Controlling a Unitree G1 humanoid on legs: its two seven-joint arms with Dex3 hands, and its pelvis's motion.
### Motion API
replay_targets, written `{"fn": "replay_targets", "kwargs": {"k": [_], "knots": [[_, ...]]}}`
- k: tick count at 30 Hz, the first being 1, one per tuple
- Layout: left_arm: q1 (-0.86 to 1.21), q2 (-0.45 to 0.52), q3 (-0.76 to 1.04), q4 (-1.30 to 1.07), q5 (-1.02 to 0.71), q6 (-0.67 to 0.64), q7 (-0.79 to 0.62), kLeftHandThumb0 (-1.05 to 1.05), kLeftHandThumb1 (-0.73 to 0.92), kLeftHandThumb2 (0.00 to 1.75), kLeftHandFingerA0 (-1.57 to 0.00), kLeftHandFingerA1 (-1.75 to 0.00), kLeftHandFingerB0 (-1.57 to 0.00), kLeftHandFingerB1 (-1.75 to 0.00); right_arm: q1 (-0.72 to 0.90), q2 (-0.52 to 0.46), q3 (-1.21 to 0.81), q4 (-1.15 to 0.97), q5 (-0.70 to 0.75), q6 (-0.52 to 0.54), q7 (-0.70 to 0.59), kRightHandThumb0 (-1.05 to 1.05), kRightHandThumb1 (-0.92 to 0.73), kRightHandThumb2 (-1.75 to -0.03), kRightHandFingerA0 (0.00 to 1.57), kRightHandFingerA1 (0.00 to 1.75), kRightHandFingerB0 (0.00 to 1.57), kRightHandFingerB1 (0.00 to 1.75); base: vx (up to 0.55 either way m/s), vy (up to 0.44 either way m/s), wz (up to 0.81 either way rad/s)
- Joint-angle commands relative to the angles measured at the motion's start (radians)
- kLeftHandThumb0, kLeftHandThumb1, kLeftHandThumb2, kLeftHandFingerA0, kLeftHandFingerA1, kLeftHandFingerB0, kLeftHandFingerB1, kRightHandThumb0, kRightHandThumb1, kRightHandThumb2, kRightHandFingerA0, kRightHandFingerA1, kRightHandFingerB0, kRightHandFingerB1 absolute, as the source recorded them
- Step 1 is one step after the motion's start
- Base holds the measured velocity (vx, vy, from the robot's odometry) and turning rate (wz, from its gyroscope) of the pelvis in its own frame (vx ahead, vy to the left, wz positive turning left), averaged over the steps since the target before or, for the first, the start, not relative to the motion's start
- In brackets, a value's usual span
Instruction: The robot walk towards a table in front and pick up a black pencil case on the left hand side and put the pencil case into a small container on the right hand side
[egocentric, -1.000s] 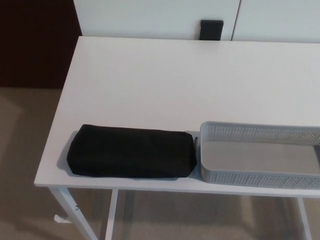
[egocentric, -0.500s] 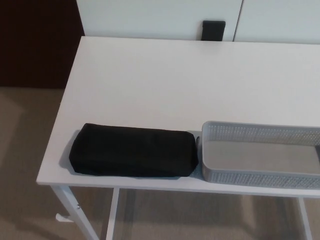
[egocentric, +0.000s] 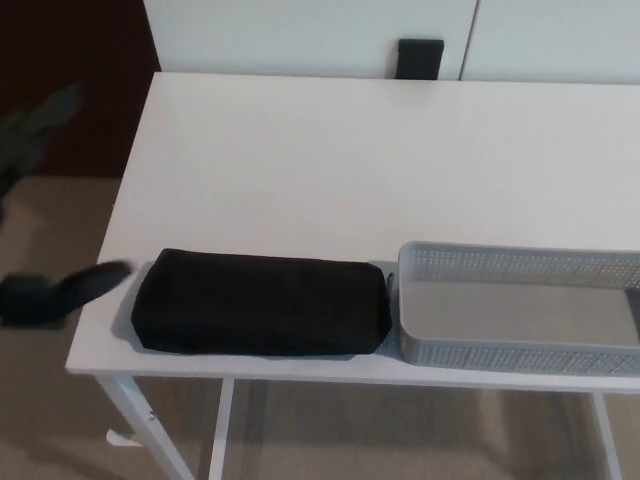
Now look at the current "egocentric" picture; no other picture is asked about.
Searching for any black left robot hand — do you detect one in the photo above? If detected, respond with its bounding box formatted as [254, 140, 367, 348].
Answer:
[0, 259, 134, 331]

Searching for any black fabric pencil case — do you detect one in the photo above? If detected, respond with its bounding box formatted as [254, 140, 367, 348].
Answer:
[130, 247, 397, 358]

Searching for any white table with metal legs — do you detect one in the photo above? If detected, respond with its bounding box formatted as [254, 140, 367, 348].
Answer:
[65, 71, 640, 480]

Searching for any white cabinet with doors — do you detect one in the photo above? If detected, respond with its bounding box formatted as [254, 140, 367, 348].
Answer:
[142, 0, 640, 84]

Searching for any grey perforated plastic basket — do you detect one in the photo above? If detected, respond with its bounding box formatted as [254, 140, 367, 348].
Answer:
[396, 240, 640, 377]

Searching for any white bracket on floor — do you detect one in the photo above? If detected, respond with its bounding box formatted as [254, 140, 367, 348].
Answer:
[106, 428, 140, 447]

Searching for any black rectangular cabinet handle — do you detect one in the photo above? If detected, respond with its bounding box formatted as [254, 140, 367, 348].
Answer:
[396, 38, 446, 81]

